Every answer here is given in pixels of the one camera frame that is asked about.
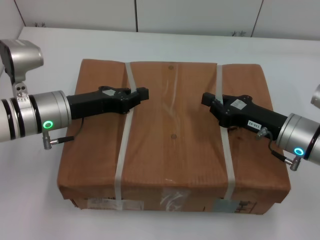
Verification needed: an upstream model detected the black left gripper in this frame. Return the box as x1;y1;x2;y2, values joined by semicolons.
66;85;150;120

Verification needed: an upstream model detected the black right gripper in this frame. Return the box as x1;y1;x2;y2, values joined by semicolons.
201;91;292;141

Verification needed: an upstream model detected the white plastic packing strap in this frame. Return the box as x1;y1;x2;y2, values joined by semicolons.
112;61;138;201
215;64;237;201

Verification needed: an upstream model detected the brown cardboard box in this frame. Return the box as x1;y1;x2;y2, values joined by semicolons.
56;58;292;216

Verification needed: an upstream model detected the grey shipping label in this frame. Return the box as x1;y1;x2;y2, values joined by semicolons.
211;198;259;214

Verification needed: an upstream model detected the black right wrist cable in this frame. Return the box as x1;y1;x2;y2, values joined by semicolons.
255;126;301;172

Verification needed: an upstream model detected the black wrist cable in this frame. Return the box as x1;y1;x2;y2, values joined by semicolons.
255;126;301;172
43;117;85;151

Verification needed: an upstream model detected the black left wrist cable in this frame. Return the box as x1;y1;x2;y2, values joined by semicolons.
43;117;85;151

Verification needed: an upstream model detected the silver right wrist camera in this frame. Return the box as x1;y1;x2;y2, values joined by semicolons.
309;83;320;109

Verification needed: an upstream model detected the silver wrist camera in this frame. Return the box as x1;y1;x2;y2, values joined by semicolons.
309;83;320;109
0;39;45;98

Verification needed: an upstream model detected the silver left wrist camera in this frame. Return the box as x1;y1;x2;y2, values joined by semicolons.
0;39;45;98

